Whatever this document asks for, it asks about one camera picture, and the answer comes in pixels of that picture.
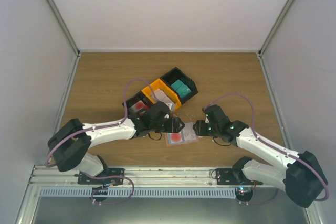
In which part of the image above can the red circle credit card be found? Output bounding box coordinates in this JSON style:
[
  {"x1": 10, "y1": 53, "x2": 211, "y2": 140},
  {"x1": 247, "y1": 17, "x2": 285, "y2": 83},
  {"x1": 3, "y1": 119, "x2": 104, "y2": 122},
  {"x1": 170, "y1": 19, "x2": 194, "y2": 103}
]
[{"x1": 168, "y1": 133, "x2": 184, "y2": 144}]

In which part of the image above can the pink leather card holder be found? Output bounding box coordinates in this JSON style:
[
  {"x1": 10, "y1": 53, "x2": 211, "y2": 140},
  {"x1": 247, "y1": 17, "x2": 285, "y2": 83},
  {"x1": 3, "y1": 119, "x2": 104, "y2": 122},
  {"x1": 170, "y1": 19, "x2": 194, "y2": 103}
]
[{"x1": 165, "y1": 122, "x2": 198, "y2": 146}]

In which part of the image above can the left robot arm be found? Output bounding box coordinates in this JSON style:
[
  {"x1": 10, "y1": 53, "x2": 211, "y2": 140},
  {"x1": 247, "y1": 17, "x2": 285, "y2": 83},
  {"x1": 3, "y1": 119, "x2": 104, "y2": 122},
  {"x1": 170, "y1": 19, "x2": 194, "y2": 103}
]
[{"x1": 45, "y1": 101, "x2": 185, "y2": 184}]

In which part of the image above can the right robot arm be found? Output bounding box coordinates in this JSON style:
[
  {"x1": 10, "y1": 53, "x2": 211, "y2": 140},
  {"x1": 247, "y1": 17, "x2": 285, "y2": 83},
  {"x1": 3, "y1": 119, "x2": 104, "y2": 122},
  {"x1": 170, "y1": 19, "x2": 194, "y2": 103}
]
[{"x1": 193, "y1": 104, "x2": 329, "y2": 208}]

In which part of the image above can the white patterned card stack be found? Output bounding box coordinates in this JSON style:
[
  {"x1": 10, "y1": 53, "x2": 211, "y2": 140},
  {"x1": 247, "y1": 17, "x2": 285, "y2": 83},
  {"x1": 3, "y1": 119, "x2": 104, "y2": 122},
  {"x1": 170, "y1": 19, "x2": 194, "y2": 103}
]
[{"x1": 151, "y1": 89, "x2": 175, "y2": 112}]

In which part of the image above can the teal card stack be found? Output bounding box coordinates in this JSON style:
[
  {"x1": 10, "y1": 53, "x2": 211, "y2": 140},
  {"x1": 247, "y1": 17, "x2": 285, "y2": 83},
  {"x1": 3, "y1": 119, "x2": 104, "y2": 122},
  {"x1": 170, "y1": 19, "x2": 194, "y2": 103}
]
[{"x1": 171, "y1": 80, "x2": 192, "y2": 99}]

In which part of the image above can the black bin with teal cards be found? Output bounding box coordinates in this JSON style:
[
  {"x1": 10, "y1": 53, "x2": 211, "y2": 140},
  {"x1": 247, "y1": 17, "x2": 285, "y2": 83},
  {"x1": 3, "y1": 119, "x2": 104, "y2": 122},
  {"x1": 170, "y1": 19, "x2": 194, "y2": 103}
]
[{"x1": 160, "y1": 67, "x2": 198, "y2": 104}]

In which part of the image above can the red circle card stack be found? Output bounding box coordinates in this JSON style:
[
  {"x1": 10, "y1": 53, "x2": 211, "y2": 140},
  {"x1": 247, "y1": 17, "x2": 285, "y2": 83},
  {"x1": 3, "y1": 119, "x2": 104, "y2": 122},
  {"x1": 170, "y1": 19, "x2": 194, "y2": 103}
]
[{"x1": 129, "y1": 101, "x2": 149, "y2": 114}]

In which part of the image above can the black bin with red cards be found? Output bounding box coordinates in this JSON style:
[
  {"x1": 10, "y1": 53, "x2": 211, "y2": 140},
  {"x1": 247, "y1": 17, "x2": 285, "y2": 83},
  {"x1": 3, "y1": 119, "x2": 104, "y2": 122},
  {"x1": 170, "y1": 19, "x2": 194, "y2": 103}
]
[{"x1": 122, "y1": 91, "x2": 155, "y2": 117}]

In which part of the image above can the yellow plastic bin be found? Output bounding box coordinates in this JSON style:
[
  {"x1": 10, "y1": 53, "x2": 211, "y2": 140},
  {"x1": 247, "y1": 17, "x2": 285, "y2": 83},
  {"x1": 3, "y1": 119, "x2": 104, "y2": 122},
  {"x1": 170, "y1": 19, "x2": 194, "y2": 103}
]
[{"x1": 141, "y1": 79, "x2": 182, "y2": 111}]

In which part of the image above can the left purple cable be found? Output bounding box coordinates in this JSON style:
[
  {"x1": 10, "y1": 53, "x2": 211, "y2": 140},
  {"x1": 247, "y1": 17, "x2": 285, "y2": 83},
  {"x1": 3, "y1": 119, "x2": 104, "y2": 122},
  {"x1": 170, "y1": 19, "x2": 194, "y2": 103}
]
[{"x1": 45, "y1": 78, "x2": 158, "y2": 168}]

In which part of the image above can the purple cable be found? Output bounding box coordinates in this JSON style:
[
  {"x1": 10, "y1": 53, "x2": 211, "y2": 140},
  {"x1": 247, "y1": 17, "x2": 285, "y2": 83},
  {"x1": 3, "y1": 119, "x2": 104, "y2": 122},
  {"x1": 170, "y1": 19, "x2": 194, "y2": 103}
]
[
  {"x1": 204, "y1": 92, "x2": 329, "y2": 201},
  {"x1": 45, "y1": 78, "x2": 158, "y2": 168}
]

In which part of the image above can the slotted cable duct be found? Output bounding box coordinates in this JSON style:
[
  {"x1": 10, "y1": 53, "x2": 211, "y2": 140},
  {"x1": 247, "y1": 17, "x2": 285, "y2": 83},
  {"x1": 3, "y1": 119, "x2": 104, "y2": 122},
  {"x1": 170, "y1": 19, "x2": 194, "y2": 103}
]
[{"x1": 40, "y1": 187, "x2": 236, "y2": 199}]

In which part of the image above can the aluminium mounting rail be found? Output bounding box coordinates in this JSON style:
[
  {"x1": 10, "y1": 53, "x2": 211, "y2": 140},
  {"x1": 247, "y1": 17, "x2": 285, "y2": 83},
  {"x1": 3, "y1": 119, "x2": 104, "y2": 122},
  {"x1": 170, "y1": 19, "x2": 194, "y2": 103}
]
[{"x1": 29, "y1": 166, "x2": 217, "y2": 188}]

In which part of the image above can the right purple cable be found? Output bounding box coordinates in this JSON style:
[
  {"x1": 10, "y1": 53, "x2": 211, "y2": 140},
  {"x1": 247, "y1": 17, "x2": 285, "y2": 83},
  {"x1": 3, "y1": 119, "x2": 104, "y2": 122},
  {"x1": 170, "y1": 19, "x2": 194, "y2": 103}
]
[{"x1": 204, "y1": 92, "x2": 329, "y2": 201}]

